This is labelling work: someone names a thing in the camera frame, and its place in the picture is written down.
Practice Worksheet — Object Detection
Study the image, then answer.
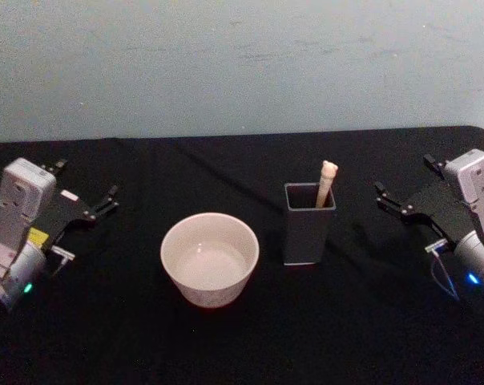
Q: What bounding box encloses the black square utensil holder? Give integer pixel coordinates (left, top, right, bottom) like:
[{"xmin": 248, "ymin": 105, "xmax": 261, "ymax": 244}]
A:
[{"xmin": 283, "ymin": 182, "xmax": 337, "ymax": 266}]

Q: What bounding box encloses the black table cloth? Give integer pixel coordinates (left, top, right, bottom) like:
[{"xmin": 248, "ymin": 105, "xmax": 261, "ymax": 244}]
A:
[{"xmin": 0, "ymin": 125, "xmax": 484, "ymax": 385}]

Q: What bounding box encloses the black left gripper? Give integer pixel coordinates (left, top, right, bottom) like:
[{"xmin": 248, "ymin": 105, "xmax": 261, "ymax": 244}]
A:
[{"xmin": 27, "ymin": 159, "xmax": 120, "ymax": 250}]

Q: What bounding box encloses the white round bowl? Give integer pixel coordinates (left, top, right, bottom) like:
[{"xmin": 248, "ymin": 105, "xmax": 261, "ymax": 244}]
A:
[{"xmin": 159, "ymin": 212, "xmax": 260, "ymax": 309}]

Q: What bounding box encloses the wooden stick with cat head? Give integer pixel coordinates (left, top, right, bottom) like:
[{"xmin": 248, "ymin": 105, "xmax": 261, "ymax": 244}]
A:
[{"xmin": 315, "ymin": 160, "xmax": 339, "ymax": 209}]

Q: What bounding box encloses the thin right gripper cable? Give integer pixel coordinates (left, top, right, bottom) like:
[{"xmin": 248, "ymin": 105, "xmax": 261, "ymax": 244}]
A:
[{"xmin": 424, "ymin": 237, "xmax": 462, "ymax": 302}]

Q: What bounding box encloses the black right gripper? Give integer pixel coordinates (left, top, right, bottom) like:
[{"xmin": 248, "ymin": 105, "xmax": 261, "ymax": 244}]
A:
[{"xmin": 373, "ymin": 153, "xmax": 474, "ymax": 245}]

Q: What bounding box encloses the thin gripper cable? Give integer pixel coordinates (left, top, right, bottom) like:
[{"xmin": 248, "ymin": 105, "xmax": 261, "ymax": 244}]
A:
[
  {"xmin": 424, "ymin": 237, "xmax": 462, "ymax": 302},
  {"xmin": 48, "ymin": 245, "xmax": 75, "ymax": 278}
]

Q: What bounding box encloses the thin left gripper cable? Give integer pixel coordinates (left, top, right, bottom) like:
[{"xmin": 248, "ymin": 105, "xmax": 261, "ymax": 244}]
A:
[{"xmin": 48, "ymin": 245, "xmax": 75, "ymax": 278}]

